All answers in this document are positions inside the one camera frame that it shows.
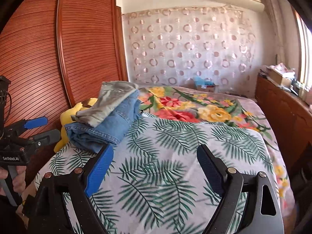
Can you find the wooden cabinet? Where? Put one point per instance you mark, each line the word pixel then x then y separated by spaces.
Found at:
pixel 280 107

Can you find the grey pants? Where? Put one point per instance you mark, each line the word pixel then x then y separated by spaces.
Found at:
pixel 107 102

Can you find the cardboard box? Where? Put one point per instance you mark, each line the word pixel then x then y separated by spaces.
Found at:
pixel 277 77

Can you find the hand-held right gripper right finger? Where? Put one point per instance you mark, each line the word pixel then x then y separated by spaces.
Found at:
pixel 209 173

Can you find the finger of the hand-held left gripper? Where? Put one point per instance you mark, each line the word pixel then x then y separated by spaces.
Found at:
pixel 36 123
pixel 48 135

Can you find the pink floral cloth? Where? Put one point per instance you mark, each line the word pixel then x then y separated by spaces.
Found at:
pixel 281 67

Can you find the small box with blue cloth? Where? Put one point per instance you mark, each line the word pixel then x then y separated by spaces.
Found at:
pixel 203 82

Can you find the palm leaf print bedsheet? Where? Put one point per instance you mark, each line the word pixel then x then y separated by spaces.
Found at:
pixel 158 151

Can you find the wooden slatted wardrobe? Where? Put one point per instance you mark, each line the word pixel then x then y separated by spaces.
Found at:
pixel 85 41

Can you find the blue denim jeans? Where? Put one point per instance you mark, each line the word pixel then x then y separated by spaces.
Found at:
pixel 117 124

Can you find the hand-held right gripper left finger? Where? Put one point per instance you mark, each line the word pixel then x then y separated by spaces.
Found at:
pixel 101 170

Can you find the floral blanket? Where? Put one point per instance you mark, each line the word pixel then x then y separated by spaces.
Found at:
pixel 185 109

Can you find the yellow plush toy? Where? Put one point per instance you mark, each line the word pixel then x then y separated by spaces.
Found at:
pixel 70 113

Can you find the person's left hand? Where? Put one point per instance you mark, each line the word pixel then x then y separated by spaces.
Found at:
pixel 20 179

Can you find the circle pattern sheer curtain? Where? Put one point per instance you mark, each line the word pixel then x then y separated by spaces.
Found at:
pixel 182 48

